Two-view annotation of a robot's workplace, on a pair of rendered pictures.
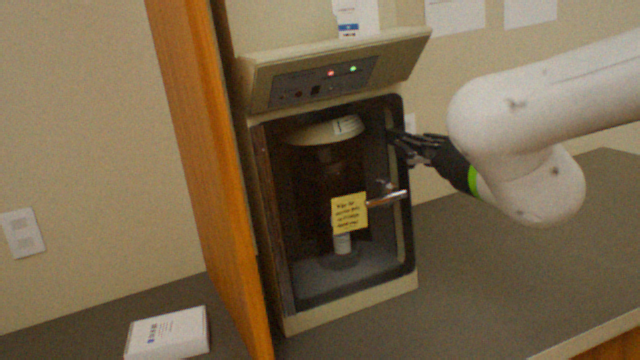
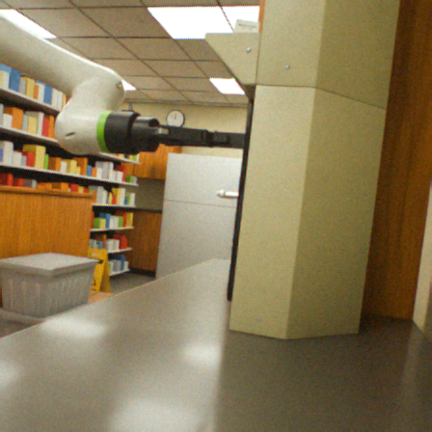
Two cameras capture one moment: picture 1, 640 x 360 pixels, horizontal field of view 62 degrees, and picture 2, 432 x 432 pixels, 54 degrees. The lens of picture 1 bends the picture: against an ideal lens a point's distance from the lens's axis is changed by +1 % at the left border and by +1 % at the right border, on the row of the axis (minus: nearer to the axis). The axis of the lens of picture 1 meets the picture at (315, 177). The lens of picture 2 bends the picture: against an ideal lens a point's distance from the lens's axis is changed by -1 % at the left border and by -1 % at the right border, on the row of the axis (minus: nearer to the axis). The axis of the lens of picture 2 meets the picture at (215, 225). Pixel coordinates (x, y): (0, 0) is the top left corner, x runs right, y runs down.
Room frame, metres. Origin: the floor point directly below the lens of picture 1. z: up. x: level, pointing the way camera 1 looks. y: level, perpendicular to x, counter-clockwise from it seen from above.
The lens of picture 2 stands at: (1.47, -0.89, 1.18)
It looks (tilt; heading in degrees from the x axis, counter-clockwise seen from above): 3 degrees down; 125
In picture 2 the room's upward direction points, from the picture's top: 6 degrees clockwise
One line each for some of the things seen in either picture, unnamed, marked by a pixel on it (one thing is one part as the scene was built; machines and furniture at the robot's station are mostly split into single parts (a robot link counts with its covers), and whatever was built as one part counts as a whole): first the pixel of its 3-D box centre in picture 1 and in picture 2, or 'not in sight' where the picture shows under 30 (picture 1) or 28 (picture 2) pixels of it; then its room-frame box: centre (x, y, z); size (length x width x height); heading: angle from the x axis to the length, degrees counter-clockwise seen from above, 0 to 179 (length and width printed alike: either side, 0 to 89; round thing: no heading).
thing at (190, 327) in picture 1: (168, 336); not in sight; (0.95, 0.35, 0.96); 0.16 x 0.12 x 0.04; 99
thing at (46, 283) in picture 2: not in sight; (50, 283); (-1.18, 0.92, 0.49); 0.60 x 0.42 x 0.33; 111
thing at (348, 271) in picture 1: (343, 205); (253, 202); (0.97, -0.05, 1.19); 0.30 x 0.01 x 0.40; 110
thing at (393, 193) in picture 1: (382, 196); (233, 196); (0.97, -0.13, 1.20); 0.10 x 0.05 x 0.03; 110
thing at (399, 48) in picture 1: (337, 70); (245, 82); (0.92, -0.06, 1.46); 0.32 x 0.11 x 0.10; 111
